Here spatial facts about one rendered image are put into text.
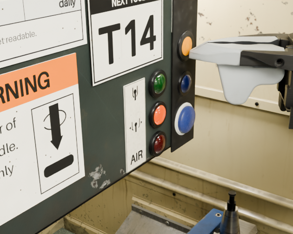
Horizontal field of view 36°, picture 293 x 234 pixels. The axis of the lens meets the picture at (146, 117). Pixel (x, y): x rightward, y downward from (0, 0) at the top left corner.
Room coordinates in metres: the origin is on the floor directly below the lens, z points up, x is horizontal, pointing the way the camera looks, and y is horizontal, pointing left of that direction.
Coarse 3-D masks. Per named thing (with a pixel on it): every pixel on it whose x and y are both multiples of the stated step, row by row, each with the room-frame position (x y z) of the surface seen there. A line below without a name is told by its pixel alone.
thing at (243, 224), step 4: (240, 220) 0.82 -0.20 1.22; (240, 224) 0.81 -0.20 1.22; (244, 224) 0.81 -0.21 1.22; (248, 224) 0.81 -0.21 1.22; (252, 224) 0.81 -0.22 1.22; (240, 228) 0.79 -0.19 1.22; (244, 228) 0.79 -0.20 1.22; (248, 228) 0.79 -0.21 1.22; (252, 228) 0.79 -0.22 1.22; (256, 228) 0.79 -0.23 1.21; (244, 232) 0.78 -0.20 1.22; (248, 232) 0.78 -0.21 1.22; (252, 232) 0.78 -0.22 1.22; (256, 232) 0.78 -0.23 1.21
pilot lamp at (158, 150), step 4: (160, 136) 0.41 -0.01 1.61; (164, 136) 0.42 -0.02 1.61; (156, 140) 0.41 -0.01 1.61; (160, 140) 0.41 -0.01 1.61; (164, 140) 0.42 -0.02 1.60; (156, 144) 0.41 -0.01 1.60; (160, 144) 0.41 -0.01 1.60; (164, 144) 0.41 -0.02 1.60; (156, 148) 0.41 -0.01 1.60; (160, 148) 0.41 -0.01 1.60; (156, 152) 0.41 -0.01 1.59; (160, 152) 0.41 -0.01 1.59
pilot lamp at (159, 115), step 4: (160, 108) 0.41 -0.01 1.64; (164, 108) 0.42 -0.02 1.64; (156, 112) 0.41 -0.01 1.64; (160, 112) 0.41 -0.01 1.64; (164, 112) 0.41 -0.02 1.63; (156, 116) 0.41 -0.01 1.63; (160, 116) 0.41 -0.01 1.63; (164, 116) 0.41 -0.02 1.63; (156, 120) 0.41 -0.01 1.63; (160, 120) 0.41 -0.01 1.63
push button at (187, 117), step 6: (186, 108) 0.45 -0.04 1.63; (192, 108) 0.45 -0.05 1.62; (180, 114) 0.44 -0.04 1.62; (186, 114) 0.44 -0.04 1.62; (192, 114) 0.45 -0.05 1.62; (180, 120) 0.44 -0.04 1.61; (186, 120) 0.44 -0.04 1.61; (192, 120) 0.45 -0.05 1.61; (180, 126) 0.44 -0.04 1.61; (186, 126) 0.44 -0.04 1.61; (192, 126) 0.45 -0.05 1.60; (186, 132) 0.45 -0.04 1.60
